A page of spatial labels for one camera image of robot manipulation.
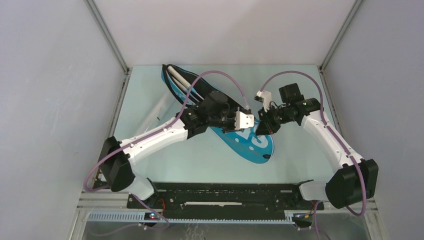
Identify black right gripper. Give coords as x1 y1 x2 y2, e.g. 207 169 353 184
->
256 104 294 137

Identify blue racket bag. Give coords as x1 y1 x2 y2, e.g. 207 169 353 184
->
161 64 275 164

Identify blue racket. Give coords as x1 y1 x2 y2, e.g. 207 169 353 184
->
162 66 198 104
166 66 204 101

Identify white shuttlecock tube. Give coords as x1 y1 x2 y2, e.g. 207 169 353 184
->
134 93 173 136

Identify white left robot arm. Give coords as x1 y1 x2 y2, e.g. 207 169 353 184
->
98 90 243 208

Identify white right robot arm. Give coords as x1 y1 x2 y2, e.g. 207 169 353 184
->
255 83 379 209

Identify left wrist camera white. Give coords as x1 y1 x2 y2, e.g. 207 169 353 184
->
234 111 255 131

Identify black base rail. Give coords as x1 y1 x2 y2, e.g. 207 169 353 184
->
147 182 315 220

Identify grey cable duct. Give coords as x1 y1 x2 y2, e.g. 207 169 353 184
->
87 211 295 224

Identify aluminium frame post right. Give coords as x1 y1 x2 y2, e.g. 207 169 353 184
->
319 0 365 73

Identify aluminium frame post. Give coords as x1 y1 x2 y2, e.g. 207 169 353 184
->
319 0 365 73
84 0 130 75

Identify aluminium frame post left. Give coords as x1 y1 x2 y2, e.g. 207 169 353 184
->
84 0 130 75

